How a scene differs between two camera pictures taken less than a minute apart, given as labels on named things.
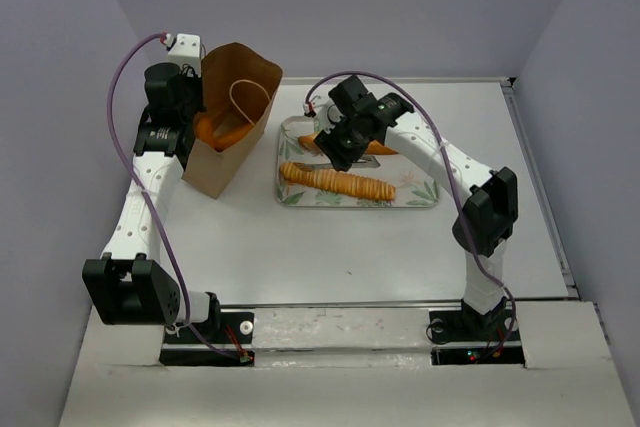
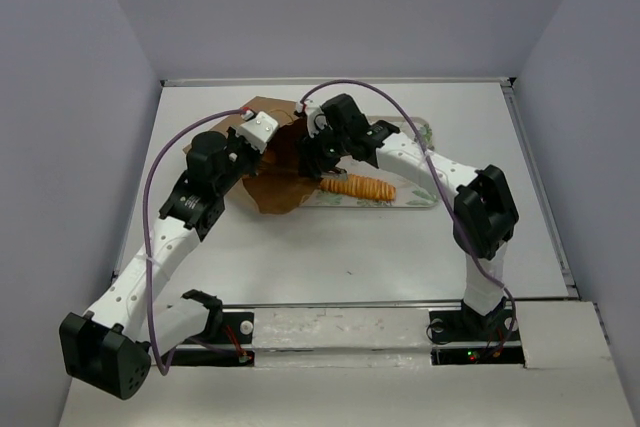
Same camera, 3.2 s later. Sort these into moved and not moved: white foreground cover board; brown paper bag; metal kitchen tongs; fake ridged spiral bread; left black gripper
Moved: brown paper bag; left black gripper; metal kitchen tongs
Not moved: fake ridged spiral bread; white foreground cover board
